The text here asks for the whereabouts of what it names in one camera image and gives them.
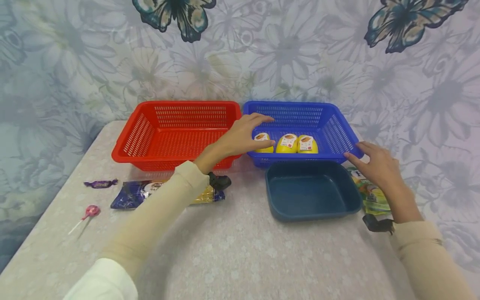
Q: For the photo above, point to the person's left hand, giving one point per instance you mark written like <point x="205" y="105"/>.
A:
<point x="236" y="139"/>

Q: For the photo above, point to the person's right hand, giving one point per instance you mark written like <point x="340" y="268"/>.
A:
<point x="382" y="171"/>

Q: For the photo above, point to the person's left fingers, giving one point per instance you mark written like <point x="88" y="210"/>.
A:
<point x="258" y="118"/>

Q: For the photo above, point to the person's right thumb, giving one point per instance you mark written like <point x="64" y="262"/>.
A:
<point x="352" y="159"/>

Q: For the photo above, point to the person's right index finger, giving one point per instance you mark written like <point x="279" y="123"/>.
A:
<point x="365" y="146"/>

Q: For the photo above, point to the person's left thumb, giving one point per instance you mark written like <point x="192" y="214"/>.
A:
<point x="265" y="144"/>

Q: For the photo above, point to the person's left forearm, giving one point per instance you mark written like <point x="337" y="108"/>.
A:
<point x="150" y="221"/>

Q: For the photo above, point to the person's right forearm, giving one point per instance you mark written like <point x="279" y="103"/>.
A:
<point x="423" y="250"/>

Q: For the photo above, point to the yellow egg-shaped pack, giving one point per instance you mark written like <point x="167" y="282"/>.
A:
<point x="287" y="143"/>
<point x="307" y="144"/>
<point x="262" y="136"/>

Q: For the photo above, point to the blue plastic basket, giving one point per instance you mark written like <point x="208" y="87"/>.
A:
<point x="330" y="133"/>

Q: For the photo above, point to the green snack packet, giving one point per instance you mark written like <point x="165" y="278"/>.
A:
<point x="372" y="196"/>

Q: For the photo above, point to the dark blue plastic tray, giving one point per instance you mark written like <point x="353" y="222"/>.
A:
<point x="311" y="196"/>

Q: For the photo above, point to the red plastic basket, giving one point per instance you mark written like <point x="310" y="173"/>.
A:
<point x="176" y="141"/>

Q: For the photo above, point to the blue and gold snack packet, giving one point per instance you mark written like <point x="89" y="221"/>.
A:
<point x="131" y="194"/>

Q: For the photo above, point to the purple wrapped candy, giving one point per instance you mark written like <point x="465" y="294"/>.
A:
<point x="100" y="183"/>

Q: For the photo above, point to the pink lollipop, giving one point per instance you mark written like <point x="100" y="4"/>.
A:
<point x="91" y="211"/>

